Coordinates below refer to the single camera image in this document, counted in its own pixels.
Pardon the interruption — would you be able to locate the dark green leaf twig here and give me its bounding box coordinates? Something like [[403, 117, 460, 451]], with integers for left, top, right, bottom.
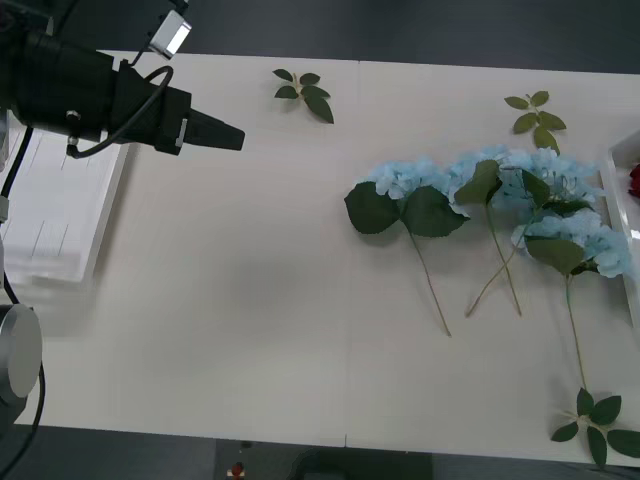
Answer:
[[549, 387, 640, 470], [272, 68, 335, 125]]

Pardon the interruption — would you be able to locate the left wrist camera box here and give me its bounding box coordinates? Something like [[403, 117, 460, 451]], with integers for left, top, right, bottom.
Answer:
[[148, 9, 194, 60]]

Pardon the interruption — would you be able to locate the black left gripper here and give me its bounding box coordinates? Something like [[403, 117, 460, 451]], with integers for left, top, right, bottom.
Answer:
[[112, 58, 247, 156]]

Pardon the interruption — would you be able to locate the shallow white box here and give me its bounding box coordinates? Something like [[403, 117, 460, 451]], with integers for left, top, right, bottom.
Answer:
[[598, 128, 640, 329], [0, 117, 135, 294]]

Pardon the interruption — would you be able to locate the black left camera cable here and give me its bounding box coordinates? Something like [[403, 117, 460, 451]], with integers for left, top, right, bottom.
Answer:
[[67, 64, 175, 159]]

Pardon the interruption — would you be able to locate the light green leaf twig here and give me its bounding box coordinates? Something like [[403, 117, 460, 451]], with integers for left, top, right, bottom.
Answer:
[[503, 90, 568, 156]]

